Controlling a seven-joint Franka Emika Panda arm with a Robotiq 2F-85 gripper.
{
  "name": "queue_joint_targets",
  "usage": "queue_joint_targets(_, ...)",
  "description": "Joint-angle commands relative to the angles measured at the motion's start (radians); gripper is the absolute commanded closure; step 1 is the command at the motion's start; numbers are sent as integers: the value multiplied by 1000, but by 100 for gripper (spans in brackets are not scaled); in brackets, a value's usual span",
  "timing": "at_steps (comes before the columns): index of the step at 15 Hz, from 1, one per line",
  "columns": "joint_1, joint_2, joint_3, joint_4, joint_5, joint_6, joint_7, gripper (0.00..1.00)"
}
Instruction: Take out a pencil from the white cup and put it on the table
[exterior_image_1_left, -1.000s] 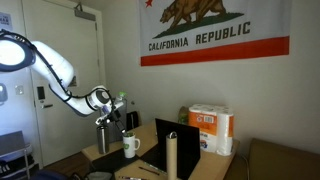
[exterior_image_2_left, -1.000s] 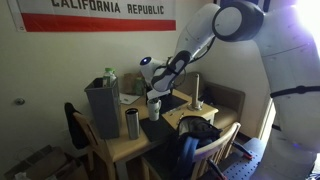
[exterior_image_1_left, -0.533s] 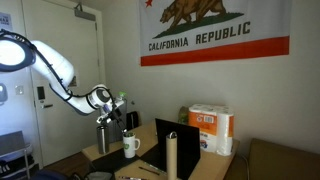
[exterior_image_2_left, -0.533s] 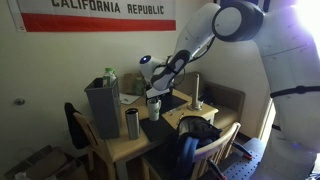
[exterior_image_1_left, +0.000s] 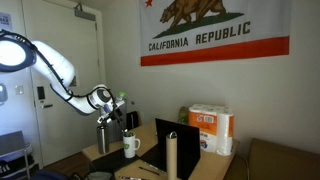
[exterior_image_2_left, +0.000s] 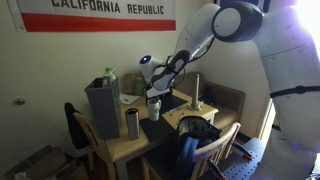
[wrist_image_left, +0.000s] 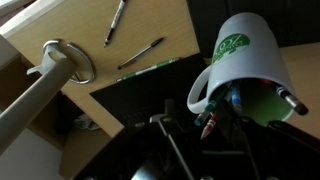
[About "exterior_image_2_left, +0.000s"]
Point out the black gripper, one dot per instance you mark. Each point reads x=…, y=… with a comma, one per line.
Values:
x=152, y=96

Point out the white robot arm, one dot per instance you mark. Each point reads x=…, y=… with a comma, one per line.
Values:
x=286, y=66

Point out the white mug with green logo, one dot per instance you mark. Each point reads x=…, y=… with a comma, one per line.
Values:
x=154, y=111

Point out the black mat beside pens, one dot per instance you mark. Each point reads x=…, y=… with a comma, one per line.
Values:
x=173, y=102

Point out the white paper sheet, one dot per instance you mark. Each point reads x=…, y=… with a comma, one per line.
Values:
x=128, y=99

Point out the brown paper bag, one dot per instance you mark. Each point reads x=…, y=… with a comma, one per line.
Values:
x=130, y=83

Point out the black ballpoint pen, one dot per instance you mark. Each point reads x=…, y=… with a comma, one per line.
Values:
x=175, y=112

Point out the black mat beside tumbler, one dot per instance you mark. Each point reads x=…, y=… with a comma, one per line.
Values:
x=156, y=129

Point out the steel tumbler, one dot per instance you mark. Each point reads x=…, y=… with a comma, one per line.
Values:
x=132, y=125

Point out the paper towel holder with tube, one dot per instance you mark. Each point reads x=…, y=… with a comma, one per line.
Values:
x=195, y=90

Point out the clear bottle with green cap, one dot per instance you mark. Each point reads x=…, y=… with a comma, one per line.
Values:
x=109, y=78

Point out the grey plastic bin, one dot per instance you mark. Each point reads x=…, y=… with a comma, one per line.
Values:
x=103, y=110

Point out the black bag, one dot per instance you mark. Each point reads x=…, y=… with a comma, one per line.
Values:
x=208, y=97

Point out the black and grey backpack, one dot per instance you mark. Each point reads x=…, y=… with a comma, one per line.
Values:
x=196, y=133

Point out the wooden chair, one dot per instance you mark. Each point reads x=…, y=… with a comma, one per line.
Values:
x=86, y=126
x=216, y=146

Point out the black jacket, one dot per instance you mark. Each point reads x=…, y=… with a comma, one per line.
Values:
x=75, y=130

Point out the California Republic flag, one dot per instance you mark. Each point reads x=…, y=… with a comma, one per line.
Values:
x=100, y=21

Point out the brown cardboard box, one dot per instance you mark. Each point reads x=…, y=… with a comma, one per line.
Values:
x=71, y=170
x=43, y=160

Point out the blue perforated platform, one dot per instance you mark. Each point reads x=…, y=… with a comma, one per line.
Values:
x=243, y=166

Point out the white crumpled paper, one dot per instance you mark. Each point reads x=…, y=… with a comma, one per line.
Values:
x=21, y=176

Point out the round metal wall stopper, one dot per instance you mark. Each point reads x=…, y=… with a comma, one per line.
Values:
x=19, y=101

